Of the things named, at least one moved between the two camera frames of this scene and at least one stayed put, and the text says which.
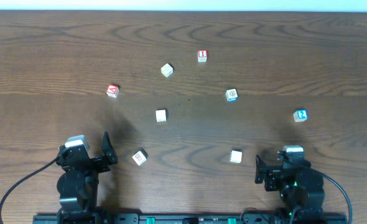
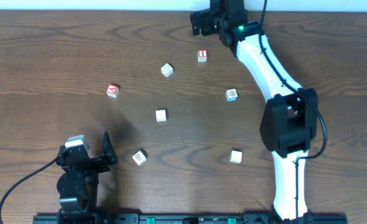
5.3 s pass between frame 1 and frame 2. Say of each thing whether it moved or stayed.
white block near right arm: stayed
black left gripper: stayed
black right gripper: moved
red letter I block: stayed
